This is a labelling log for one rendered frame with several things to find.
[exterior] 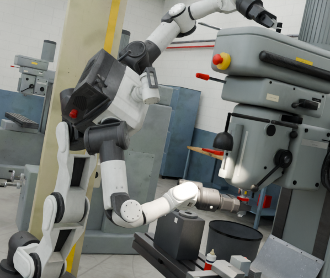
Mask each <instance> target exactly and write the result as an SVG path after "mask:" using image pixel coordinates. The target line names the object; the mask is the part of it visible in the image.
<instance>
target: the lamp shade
mask: <svg viewBox="0 0 330 278"><path fill-rule="evenodd" d="M233 144H234V142H233V136H232V135H231V134H230V133H228V132H220V133H217V135H216V137H215V138H214V142H213V145H212V147H214V148H218V149H222V150H227V151H232V149H233Z"/></svg>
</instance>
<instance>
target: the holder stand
mask: <svg viewBox="0 0 330 278"><path fill-rule="evenodd" d="M204 226H205V220H203V219H202V218H200V217H198V214H197V213H194V212H191V211H188V210H184V211H181V210H179V209H177V208H176V209H175V210H174V211H172V212H170V213H168V214H166V215H164V216H162V217H160V218H158V220H157V225H156V230H155V236H154V239H153V242H154V243H156V244H157V245H158V246H159V247H160V248H162V249H163V250H164V251H165V252H166V253H168V254H169V255H170V256H171V257H173V258H174V259H175V260H197V259H198V255H199V250H200V245H201V240H202V236H203V231H204Z"/></svg>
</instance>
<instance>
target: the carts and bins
mask: <svg viewBox="0 0 330 278"><path fill-rule="evenodd" d="M262 239H263V235H262V234H261V233H260V231H258V230H256V229H254V228H252V227H249V226H246V225H244V224H240V223H236V222H231V221H224V220H213V221H210V222H209V232H208V237H207V244H206V252H205V256H207V254H209V253H210V252H211V251H212V249H213V250H214V253H215V255H216V260H225V261H227V262H228V263H230V260H231V256H233V255H241V256H243V257H246V258H247V259H248V260H250V261H251V263H252V262H253V261H254V259H255V258H256V256H257V253H258V249H259V246H260V242H261V240H262Z"/></svg>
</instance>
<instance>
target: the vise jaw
mask: <svg viewBox="0 0 330 278"><path fill-rule="evenodd" d="M211 270H212V271H213V272H215V273H217V274H218V275H219V276H221V277H222V278H244V276H245V273H244V272H243V271H241V270H239V269H238V268H236V267H235V266H233V265H231V264H230V263H228V262H227V261H225V260H216V261H215V262H214V263H213V264H212V267H211Z"/></svg>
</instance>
